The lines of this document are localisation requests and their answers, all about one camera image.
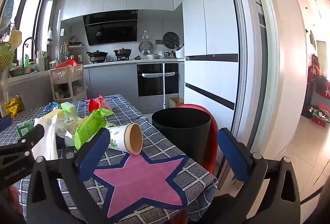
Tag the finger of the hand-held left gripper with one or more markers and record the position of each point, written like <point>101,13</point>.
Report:
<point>32,136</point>

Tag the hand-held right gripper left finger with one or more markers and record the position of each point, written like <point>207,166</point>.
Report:
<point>95,148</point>

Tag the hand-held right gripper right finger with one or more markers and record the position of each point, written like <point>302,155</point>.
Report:
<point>233,154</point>

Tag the green and white box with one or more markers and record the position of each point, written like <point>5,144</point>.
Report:
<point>25,128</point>

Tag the white paper towel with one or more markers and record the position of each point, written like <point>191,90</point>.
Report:
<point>47,141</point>

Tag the white paper cup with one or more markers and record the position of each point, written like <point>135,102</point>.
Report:
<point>116,139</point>

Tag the yellow sponge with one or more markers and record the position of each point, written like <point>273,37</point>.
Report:
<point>55,113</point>

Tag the blue plastic wrapper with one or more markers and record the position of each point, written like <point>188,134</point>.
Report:
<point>50,107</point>

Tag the clear plastic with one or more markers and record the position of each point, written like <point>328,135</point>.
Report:
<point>68,126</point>

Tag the red plastic bag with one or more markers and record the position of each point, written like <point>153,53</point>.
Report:
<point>94,105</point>

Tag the green sponge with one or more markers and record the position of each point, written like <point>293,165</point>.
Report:
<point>69,108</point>

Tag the black trash bin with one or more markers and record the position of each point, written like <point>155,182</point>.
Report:
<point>180,141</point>

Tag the red stool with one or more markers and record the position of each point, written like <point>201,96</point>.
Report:
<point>213,136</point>

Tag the gold foil bag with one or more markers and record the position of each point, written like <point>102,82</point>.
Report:
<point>14,108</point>

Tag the grey base cabinets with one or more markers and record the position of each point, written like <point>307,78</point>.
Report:
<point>113,85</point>

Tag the checked tablecloth with stars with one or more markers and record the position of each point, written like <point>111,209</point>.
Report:
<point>154,180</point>

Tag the beige storage cart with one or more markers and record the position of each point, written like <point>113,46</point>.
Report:
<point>67,74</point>

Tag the green dish soap bottle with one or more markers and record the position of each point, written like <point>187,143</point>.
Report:
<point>26,61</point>

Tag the cardboard box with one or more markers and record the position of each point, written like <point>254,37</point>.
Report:
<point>175,102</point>

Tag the green hanging colander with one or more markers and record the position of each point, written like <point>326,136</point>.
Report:
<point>4,57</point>

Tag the black built-in oven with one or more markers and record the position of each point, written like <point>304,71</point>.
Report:
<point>152,86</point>

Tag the condiment shelf rack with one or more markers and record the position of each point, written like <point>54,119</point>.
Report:
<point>74,54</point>

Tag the black wok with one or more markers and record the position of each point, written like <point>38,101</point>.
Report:
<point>97,54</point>

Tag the black kitchen faucet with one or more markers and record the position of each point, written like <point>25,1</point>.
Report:
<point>25,42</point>

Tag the brown cooking pot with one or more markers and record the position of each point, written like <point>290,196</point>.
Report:
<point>123,52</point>

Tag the yellow hanging cloth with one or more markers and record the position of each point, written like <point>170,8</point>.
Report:
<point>15,36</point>

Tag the white bowl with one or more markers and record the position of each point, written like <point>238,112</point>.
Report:
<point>151,56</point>

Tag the red gift bags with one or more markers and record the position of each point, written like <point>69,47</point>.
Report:
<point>318,82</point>

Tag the silver round steamer rack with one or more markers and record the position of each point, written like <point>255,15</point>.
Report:
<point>145,47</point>

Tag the white enamel pot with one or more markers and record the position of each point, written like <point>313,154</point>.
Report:
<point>162,55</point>

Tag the white rice cooker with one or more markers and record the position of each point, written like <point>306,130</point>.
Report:
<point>180,52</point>

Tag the small copper pot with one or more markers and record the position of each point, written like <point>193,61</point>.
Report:
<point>170,54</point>

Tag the black range hood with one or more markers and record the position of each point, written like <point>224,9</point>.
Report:
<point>110,28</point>

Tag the kitchen window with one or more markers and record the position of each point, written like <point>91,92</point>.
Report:
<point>28,15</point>

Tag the white refrigerator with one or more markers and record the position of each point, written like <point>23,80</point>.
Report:
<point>206,33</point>

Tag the black round baking pan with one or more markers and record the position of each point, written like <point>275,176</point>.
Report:
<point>170,39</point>

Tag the sliding door frame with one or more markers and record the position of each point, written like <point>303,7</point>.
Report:
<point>257,33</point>

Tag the grey wall socket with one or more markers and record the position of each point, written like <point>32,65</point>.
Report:
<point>158,42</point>

